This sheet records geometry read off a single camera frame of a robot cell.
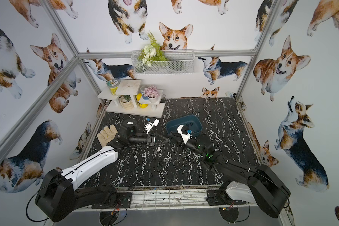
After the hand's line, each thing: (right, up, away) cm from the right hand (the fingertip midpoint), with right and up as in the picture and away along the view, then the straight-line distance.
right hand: (174, 129), depth 74 cm
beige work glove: (-48, -7, +26) cm, 55 cm away
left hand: (-4, -4, -4) cm, 7 cm away
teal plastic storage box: (+13, +1, +32) cm, 35 cm away
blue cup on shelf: (-23, +24, +23) cm, 40 cm away
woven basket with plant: (-39, +16, +37) cm, 56 cm away
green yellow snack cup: (-43, +28, +24) cm, 57 cm away
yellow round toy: (-27, +14, +38) cm, 49 cm away
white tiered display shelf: (-30, +26, +25) cm, 48 cm away
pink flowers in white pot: (-15, +21, +16) cm, 31 cm away
